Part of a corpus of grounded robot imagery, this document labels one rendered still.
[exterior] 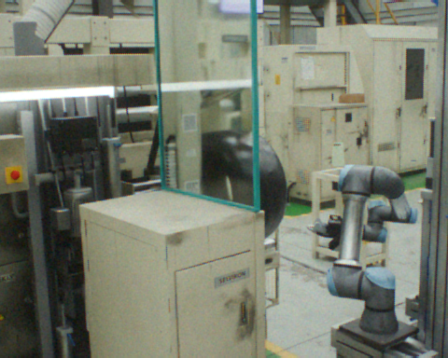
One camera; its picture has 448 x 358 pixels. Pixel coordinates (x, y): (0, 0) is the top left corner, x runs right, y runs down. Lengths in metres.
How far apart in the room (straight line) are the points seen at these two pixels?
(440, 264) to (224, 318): 0.87
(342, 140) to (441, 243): 5.29
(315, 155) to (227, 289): 5.50
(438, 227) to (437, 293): 0.26
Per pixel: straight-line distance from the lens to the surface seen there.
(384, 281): 2.38
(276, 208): 2.71
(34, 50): 2.53
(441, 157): 2.32
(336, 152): 7.52
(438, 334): 2.50
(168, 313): 1.84
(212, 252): 1.88
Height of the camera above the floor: 1.74
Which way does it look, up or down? 11 degrees down
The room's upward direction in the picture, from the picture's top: 2 degrees counter-clockwise
